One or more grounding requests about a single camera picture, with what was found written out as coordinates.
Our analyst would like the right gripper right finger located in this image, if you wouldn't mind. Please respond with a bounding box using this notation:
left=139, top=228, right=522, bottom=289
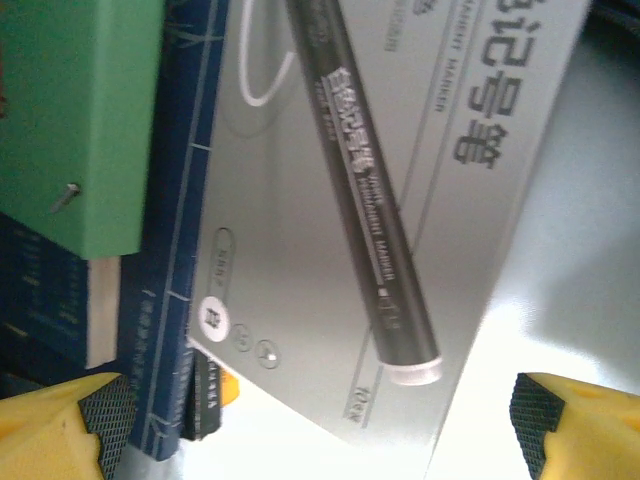
left=508, top=372, right=640, bottom=480

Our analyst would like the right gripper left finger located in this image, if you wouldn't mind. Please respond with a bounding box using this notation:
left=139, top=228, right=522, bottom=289
left=0, top=372, right=137, bottom=480

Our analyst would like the blue book with white pattern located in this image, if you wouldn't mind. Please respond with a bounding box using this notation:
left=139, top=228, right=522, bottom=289
left=0, top=209, right=91, bottom=386

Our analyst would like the navy notebook with yellow label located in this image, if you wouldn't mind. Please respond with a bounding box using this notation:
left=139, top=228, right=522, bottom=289
left=118, top=0, right=231, bottom=462

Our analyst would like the navy blue student backpack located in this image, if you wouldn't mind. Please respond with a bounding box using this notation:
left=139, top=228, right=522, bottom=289
left=0, top=0, right=640, bottom=480

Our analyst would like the green notebook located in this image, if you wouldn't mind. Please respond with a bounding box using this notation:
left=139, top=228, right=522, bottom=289
left=0, top=0, right=167, bottom=371

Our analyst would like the grey marker pen box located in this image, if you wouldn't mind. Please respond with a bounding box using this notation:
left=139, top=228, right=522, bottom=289
left=187, top=0, right=592, bottom=451

